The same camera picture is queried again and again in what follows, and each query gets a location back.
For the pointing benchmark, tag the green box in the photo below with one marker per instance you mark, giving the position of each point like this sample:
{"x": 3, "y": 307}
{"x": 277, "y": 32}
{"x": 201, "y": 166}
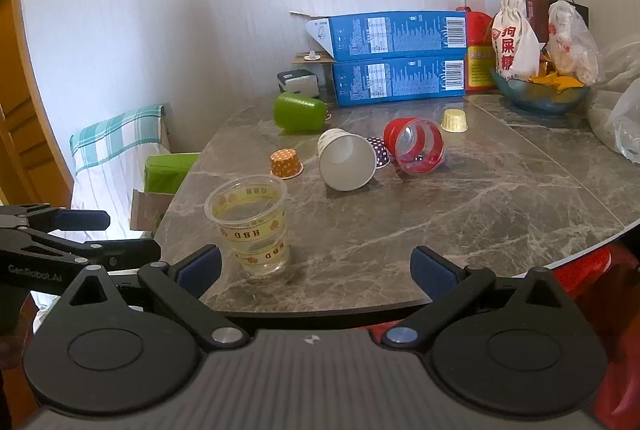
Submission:
{"x": 167, "y": 170}

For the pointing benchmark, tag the orange dotted cupcake liner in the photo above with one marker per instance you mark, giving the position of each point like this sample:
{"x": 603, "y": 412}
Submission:
{"x": 286, "y": 164}

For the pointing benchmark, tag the white paper cup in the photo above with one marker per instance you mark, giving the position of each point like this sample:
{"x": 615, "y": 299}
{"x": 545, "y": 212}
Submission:
{"x": 345, "y": 158}

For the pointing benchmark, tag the gold cupcake liner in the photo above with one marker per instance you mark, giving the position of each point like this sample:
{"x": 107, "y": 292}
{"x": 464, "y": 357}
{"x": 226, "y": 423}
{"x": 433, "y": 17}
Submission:
{"x": 454, "y": 121}

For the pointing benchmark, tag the white cushioned chair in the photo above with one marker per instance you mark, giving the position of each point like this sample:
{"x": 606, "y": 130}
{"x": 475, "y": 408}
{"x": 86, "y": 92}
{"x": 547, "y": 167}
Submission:
{"x": 107, "y": 190}

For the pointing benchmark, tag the wooden door frame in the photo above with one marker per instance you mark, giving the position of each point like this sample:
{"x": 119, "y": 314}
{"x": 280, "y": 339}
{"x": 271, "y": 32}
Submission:
{"x": 22, "y": 110}

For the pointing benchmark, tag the red plastic bottle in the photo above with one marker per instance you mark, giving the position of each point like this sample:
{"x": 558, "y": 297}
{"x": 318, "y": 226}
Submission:
{"x": 477, "y": 60}

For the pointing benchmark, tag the blue glass bowl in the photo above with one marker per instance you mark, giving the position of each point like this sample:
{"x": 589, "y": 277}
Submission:
{"x": 542, "y": 102}

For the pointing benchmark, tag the red transparent plastic cup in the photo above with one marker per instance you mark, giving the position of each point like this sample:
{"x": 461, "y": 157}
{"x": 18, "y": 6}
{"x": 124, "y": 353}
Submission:
{"x": 417, "y": 145}

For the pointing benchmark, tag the dark dotted cupcake liner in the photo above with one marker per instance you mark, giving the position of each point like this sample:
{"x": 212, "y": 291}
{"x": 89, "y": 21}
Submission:
{"x": 380, "y": 152}

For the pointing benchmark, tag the green plastic cup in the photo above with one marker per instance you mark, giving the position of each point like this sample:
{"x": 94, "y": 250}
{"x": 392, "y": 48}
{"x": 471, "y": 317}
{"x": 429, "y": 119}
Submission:
{"x": 299, "y": 112}

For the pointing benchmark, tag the clear printed plastic cup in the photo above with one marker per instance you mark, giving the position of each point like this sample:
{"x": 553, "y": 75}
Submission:
{"x": 248, "y": 222}

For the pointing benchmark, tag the flat brown cardboard piece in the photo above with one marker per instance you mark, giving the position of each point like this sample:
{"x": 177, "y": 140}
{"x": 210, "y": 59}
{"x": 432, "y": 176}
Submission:
{"x": 325, "y": 59}

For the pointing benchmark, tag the black paper bag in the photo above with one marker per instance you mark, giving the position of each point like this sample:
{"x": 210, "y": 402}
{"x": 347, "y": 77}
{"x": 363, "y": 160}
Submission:
{"x": 537, "y": 8}

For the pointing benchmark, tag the brown cardboard box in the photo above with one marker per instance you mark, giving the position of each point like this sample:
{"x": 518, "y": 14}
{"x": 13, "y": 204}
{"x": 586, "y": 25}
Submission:
{"x": 144, "y": 211}

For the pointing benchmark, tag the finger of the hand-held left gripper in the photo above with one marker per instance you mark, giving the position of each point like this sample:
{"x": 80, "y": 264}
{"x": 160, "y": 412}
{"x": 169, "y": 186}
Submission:
{"x": 127, "y": 251}
{"x": 82, "y": 219}

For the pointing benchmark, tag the red plastic stool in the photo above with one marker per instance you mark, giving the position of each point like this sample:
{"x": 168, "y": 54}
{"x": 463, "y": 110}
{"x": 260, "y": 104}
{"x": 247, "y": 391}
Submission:
{"x": 607, "y": 290}

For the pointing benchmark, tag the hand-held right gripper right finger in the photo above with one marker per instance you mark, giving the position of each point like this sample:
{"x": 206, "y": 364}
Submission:
{"x": 433, "y": 268}

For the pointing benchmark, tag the orange snack packets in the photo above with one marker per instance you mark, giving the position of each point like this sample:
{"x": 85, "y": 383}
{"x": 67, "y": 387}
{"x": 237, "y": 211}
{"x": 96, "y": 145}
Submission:
{"x": 556, "y": 83}

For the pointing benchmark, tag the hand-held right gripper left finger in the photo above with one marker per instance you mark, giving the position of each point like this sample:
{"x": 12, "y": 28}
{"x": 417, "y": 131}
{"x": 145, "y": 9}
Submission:
{"x": 202, "y": 266}

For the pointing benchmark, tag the plastic bag with food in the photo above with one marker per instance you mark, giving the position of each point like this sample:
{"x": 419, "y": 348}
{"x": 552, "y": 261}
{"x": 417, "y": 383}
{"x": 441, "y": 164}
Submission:
{"x": 572, "y": 41}

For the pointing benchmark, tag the blue cardboard box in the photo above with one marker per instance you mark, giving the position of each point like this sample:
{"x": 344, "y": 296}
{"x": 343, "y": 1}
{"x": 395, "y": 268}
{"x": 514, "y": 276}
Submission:
{"x": 395, "y": 80}
{"x": 390, "y": 34}

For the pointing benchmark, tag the small white plastic piece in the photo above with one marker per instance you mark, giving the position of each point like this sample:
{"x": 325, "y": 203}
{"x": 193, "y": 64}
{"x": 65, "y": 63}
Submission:
{"x": 312, "y": 56}

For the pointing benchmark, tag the teal plaid towel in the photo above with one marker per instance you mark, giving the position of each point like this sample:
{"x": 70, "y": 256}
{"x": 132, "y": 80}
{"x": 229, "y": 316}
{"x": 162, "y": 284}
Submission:
{"x": 112, "y": 133}

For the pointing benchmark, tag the clear crumpled plastic bag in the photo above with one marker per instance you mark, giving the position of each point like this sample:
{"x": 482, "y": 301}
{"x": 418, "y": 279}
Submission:
{"x": 620, "y": 120}

